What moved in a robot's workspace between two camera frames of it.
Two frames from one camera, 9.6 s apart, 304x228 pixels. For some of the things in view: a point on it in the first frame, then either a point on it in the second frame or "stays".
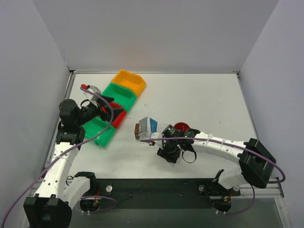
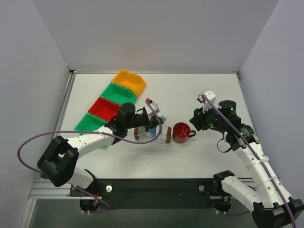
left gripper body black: x=102 y=108 → x=152 y=122
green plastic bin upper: x=122 y=95 stays
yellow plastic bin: x=134 y=81 stays
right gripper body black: x=157 y=139 → x=198 y=119
